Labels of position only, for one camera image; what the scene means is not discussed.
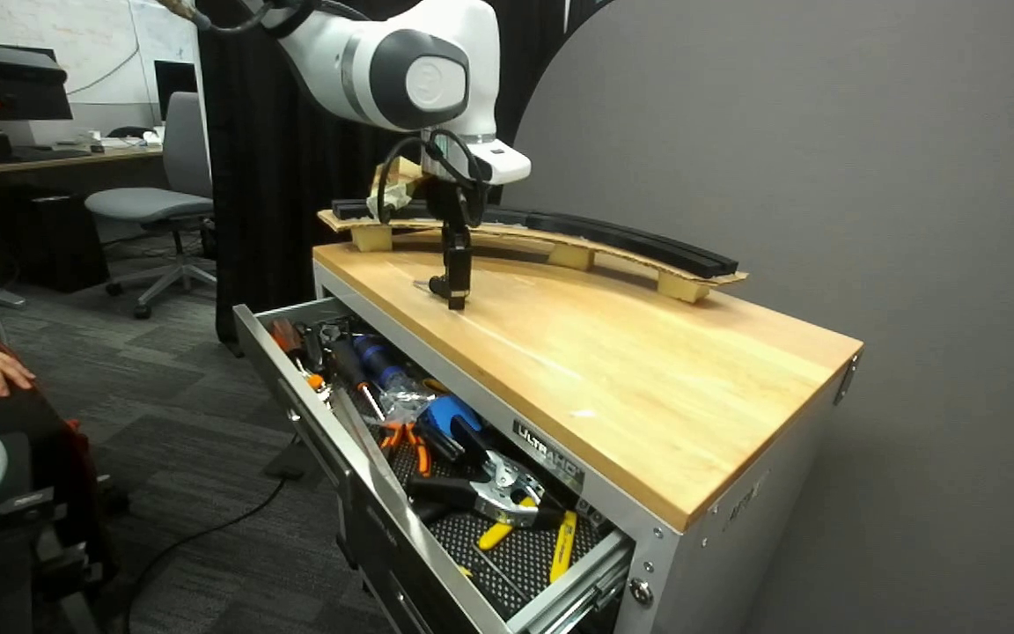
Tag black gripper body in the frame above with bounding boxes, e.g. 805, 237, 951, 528
415, 171, 492, 237

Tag black red padded seat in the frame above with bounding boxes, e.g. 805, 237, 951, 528
0, 377, 105, 634

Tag black floor cable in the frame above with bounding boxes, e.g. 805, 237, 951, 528
114, 465, 336, 634

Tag silver metal clamp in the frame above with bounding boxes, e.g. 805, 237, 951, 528
457, 446, 548, 528

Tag black-handled screwdriver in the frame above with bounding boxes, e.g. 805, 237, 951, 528
319, 339, 388, 424

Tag blue-handled screwdriver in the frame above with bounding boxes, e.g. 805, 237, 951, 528
346, 326, 417, 397

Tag grey metal tool drawer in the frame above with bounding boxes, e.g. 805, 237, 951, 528
228, 291, 636, 634

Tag wood-coloured wrist camera box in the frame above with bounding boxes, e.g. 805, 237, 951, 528
366, 153, 430, 224

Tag black desktop machine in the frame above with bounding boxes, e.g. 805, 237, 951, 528
0, 36, 73, 162

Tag grey office chair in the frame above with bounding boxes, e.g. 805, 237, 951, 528
79, 88, 222, 319

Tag black computer monitor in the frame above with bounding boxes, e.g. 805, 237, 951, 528
150, 56, 200, 124

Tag black drawer liner mat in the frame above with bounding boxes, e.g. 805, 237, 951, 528
425, 502, 571, 618

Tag black looped gripper cable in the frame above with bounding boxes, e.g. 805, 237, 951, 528
375, 128, 496, 224

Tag wooden office desk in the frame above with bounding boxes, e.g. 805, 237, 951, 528
0, 138, 168, 198

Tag orange-handled pliers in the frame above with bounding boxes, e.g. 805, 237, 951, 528
374, 415, 437, 478

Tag yellow-handled pliers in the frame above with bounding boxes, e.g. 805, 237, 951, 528
476, 502, 583, 584

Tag blue black power tool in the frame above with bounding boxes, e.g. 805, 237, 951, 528
415, 389, 492, 467

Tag curved wooden rail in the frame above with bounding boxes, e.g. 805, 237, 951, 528
313, 204, 754, 308

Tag red-handled tool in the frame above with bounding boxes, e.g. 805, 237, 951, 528
266, 315, 305, 364

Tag grey tool cabinet wooden top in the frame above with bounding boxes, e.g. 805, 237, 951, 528
228, 238, 868, 634

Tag black box under desk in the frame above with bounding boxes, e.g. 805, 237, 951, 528
18, 190, 112, 294

